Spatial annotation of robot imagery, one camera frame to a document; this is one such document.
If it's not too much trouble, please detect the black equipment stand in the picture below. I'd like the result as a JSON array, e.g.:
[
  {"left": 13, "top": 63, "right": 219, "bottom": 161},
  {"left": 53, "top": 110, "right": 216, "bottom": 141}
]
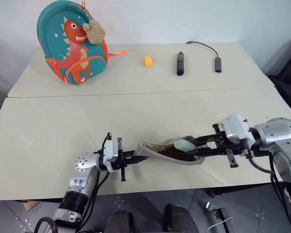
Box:
[{"left": 268, "top": 36, "right": 291, "bottom": 113}]

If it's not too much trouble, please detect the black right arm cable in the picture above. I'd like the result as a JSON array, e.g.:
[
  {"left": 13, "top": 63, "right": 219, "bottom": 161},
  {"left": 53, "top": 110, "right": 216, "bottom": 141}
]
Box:
[{"left": 246, "top": 150, "right": 291, "bottom": 233}]

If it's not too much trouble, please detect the beige plush keychain toy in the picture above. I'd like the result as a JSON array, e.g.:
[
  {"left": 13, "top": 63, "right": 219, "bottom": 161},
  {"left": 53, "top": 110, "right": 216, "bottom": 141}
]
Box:
[{"left": 82, "top": 19, "right": 106, "bottom": 45}]

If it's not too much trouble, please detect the beige perforated shoe insole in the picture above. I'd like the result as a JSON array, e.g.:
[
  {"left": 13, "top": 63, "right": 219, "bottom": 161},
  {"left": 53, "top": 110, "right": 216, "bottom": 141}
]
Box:
[{"left": 135, "top": 135, "right": 206, "bottom": 167}]

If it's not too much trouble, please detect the pale green eraser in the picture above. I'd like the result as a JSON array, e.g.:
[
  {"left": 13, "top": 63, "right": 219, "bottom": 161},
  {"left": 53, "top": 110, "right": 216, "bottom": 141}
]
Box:
[{"left": 174, "top": 139, "right": 196, "bottom": 153}]

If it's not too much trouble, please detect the grey USB hub with cable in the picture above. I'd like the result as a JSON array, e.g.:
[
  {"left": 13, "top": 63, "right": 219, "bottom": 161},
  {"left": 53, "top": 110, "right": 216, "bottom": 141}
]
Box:
[{"left": 185, "top": 40, "right": 222, "bottom": 73}]

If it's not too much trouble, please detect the teal dinosaur backpack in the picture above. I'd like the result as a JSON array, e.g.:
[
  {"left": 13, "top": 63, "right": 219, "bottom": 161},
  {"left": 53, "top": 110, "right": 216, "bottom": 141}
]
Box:
[{"left": 36, "top": 0, "right": 127, "bottom": 86}]

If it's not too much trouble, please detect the brown cardboard piece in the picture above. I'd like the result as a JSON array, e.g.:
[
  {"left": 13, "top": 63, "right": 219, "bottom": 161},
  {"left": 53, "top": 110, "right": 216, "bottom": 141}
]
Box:
[{"left": 23, "top": 200, "right": 40, "bottom": 211}]

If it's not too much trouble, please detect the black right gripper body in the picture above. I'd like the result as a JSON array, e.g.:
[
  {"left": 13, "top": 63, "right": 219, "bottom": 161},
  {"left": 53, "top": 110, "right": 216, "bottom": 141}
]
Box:
[{"left": 212, "top": 123, "right": 246, "bottom": 168}]

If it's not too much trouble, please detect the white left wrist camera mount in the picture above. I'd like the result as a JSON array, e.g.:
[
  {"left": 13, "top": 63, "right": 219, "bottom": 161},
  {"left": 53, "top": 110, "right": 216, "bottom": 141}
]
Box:
[{"left": 103, "top": 139, "right": 120, "bottom": 173}]

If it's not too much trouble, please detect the dark rounded shape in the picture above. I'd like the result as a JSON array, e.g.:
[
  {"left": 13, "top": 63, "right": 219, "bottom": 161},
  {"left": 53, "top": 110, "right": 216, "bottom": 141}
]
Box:
[
  {"left": 108, "top": 210, "right": 137, "bottom": 233},
  {"left": 163, "top": 203, "right": 194, "bottom": 233}
]

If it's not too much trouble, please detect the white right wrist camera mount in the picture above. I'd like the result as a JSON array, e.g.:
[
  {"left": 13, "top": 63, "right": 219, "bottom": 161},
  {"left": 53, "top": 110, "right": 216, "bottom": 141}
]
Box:
[{"left": 220, "top": 112, "right": 256, "bottom": 147}]

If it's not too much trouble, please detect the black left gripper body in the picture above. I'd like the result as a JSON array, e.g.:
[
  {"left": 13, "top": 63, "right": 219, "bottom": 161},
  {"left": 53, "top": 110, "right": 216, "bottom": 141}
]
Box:
[{"left": 110, "top": 137, "right": 130, "bottom": 182}]

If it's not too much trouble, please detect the thin white cable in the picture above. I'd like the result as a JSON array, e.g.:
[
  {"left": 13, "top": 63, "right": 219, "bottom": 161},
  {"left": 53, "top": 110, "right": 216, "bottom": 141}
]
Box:
[{"left": 207, "top": 217, "right": 234, "bottom": 233}]

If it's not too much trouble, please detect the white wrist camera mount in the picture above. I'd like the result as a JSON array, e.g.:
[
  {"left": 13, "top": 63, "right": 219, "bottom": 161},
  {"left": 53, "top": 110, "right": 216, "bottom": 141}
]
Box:
[
  {"left": 220, "top": 112, "right": 256, "bottom": 147},
  {"left": 103, "top": 139, "right": 120, "bottom": 173}
]

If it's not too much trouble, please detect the black table frame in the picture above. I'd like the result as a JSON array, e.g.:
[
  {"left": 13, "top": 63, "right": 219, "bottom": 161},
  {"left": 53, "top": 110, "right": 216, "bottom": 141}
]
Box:
[{"left": 205, "top": 186, "right": 273, "bottom": 198}]

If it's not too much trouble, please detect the black bar on floor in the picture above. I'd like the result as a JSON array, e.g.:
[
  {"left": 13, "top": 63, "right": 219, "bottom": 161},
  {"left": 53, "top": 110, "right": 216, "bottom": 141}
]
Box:
[{"left": 216, "top": 208, "right": 230, "bottom": 233}]

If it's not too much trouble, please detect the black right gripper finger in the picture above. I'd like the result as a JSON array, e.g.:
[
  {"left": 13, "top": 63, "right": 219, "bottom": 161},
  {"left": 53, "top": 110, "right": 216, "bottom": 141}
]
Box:
[
  {"left": 186, "top": 148, "right": 227, "bottom": 157},
  {"left": 195, "top": 134, "right": 219, "bottom": 147}
]

